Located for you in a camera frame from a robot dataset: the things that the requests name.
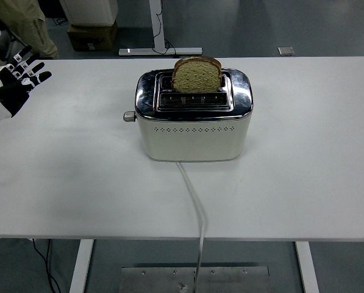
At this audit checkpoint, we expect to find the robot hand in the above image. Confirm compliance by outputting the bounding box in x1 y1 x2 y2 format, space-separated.
0 45 52 128

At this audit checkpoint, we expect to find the cream and chrome toaster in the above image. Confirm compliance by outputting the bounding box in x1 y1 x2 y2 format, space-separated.
135 67 254 162

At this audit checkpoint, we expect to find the person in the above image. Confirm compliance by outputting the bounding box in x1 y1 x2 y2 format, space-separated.
0 0 60 77

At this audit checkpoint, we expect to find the brown cardboard box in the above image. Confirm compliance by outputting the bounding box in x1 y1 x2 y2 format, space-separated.
66 20 119 52

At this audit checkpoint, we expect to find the white cabinet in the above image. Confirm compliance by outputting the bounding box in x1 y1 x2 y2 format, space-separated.
59 0 119 26

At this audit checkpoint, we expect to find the white stand with foot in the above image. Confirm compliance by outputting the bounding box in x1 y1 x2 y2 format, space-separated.
118 0 203 57

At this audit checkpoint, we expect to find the white table leg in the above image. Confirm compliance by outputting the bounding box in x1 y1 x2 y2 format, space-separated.
294 241 320 293
68 239 95 293

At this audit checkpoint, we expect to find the brown bread slice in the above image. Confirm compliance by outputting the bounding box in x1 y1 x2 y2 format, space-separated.
171 56 223 93

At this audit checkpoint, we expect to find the grey metal plate with screws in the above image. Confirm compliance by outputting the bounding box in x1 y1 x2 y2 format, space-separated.
120 266 271 293

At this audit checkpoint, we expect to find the black cable under table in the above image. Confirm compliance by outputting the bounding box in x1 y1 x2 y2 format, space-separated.
32 239 62 293
46 239 52 277

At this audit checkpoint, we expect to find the black cable on stand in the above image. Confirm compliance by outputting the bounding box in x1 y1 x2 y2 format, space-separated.
152 0 179 57

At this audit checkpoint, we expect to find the white toaster power cord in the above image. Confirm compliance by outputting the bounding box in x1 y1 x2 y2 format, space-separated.
175 161 207 293

